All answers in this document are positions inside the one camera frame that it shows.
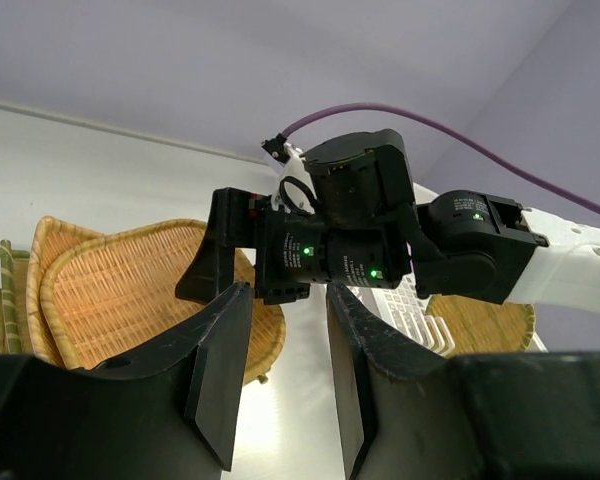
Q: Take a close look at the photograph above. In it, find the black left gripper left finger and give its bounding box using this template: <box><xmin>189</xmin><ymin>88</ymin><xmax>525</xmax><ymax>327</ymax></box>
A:
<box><xmin>0</xmin><ymin>283</ymin><xmax>252</xmax><ymax>479</ymax></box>

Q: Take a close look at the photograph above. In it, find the white plastic dish rack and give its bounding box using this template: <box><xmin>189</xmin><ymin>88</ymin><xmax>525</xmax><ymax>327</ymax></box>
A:
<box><xmin>351</xmin><ymin>274</ymin><xmax>547</xmax><ymax>357</ymax></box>

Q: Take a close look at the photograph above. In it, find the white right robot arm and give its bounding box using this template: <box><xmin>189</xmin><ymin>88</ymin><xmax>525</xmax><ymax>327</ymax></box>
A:
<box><xmin>175</xmin><ymin>129</ymin><xmax>600</xmax><ymax>479</ymax></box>

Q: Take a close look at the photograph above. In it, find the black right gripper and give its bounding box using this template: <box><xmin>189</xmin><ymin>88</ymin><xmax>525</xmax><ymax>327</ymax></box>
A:
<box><xmin>175</xmin><ymin>129</ymin><xmax>415</xmax><ymax>305</ymax></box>

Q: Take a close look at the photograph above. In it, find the square woven bamboo tray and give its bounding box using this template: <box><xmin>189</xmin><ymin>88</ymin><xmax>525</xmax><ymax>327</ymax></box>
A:
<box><xmin>0</xmin><ymin>239</ymin><xmax>33</xmax><ymax>354</ymax></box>

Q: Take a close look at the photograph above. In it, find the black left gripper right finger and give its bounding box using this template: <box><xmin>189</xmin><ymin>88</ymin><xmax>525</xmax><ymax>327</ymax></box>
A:
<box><xmin>326</xmin><ymin>285</ymin><xmax>600</xmax><ymax>479</ymax></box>

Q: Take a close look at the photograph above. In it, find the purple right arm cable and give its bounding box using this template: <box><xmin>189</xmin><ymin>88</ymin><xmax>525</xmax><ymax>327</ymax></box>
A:
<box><xmin>282</xmin><ymin>102</ymin><xmax>600</xmax><ymax>225</ymax></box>

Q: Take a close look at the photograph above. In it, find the round woven bamboo plate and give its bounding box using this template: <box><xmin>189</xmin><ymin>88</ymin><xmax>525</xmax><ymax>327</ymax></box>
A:
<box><xmin>426</xmin><ymin>295</ymin><xmax>536</xmax><ymax>356</ymax></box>

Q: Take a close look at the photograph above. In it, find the rounded square woven basket plate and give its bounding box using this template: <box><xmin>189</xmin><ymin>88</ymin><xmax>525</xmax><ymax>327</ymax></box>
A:
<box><xmin>38</xmin><ymin>218</ymin><xmax>287</xmax><ymax>386</ymax></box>

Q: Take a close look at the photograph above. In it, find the rounded woven bamboo tray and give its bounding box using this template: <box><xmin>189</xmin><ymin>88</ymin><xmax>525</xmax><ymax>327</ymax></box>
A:
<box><xmin>25</xmin><ymin>216</ymin><xmax>134</xmax><ymax>369</ymax></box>

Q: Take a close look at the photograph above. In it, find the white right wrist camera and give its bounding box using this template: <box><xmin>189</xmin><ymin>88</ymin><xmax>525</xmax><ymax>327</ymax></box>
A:
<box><xmin>261</xmin><ymin>133</ymin><xmax>315</xmax><ymax>215</ymax></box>

